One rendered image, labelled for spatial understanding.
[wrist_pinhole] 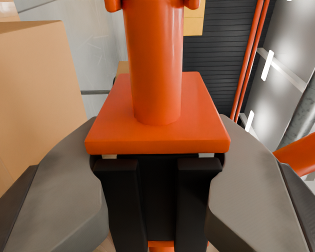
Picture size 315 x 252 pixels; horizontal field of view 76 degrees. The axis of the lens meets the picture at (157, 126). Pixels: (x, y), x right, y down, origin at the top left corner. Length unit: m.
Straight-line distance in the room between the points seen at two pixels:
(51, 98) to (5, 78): 0.07
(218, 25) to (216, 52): 1.28
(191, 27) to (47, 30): 7.27
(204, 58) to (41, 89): 11.21
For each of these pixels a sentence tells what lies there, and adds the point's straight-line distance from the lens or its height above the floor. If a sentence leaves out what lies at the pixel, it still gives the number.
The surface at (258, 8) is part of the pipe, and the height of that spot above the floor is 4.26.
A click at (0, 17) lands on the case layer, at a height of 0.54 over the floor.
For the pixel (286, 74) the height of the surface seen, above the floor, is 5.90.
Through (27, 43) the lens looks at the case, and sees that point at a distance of 0.25.
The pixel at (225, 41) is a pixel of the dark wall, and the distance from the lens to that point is 11.38.
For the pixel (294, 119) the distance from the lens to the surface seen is 6.82.
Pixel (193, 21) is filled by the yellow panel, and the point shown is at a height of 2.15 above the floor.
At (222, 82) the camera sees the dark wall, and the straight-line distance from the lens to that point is 12.24.
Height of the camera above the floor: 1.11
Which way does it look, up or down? 2 degrees down
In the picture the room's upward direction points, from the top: 89 degrees clockwise
